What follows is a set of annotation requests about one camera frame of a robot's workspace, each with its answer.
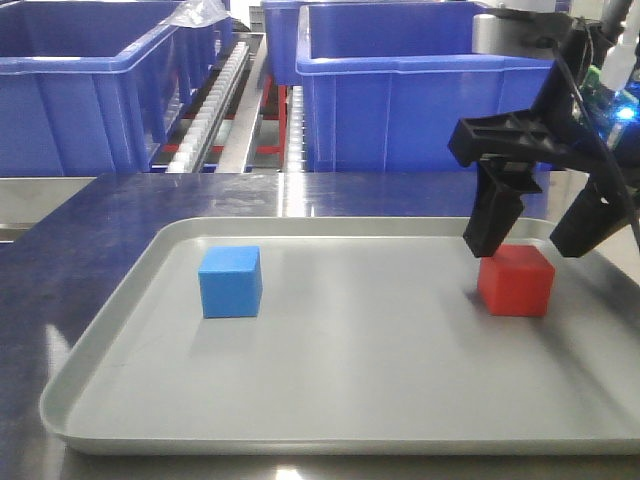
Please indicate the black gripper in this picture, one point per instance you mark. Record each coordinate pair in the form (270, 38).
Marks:
(575, 122)

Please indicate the red cube block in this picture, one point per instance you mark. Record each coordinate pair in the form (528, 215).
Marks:
(516, 281)

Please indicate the blue cube block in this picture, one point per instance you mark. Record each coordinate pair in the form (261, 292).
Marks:
(230, 281)

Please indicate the blue bin front right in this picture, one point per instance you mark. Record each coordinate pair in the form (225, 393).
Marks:
(384, 84)

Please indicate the blue bin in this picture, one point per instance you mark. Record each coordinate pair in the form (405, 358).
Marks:
(204, 45)
(280, 45)
(88, 87)
(384, 84)

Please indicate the blue bin back right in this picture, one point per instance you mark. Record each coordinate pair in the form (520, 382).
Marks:
(280, 45)

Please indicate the grey plastic tray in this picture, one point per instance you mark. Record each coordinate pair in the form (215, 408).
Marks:
(371, 338)

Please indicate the blue bin back left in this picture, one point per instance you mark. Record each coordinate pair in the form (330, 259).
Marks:
(204, 45)

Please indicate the clear plastic bag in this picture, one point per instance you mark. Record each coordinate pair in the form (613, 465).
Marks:
(198, 13)

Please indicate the blue bin front left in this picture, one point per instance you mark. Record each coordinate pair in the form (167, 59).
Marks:
(88, 87)

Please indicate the white roller rail right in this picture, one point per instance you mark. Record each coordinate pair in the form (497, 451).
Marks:
(294, 153)

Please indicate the white roller rail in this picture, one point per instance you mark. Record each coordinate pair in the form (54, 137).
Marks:
(195, 147)
(294, 153)

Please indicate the red shelf frame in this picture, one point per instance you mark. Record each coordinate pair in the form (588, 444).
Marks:
(269, 140)

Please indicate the white roller rail left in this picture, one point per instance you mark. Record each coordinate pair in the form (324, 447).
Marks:
(195, 147)

